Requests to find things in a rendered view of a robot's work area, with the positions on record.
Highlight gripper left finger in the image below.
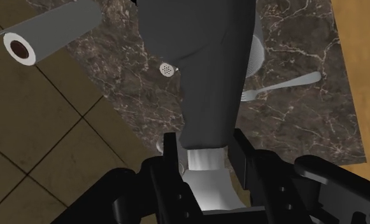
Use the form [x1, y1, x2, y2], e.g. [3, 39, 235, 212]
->
[50, 132, 204, 224]

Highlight white ribbed cup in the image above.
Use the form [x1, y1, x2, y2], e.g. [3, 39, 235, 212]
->
[244, 11, 266, 79]

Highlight dark grey bottle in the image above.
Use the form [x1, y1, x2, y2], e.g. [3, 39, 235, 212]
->
[136, 0, 257, 213]

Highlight small white shaker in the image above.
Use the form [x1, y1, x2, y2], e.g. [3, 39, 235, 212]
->
[159, 62, 180, 77]

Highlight grey paper towel roll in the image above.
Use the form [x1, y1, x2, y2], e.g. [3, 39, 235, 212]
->
[0, 0, 103, 67]

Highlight silver fork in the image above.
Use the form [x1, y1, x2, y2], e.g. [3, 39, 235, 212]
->
[240, 71, 323, 102]

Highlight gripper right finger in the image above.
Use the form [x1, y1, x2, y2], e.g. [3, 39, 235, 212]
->
[227, 128, 370, 224]

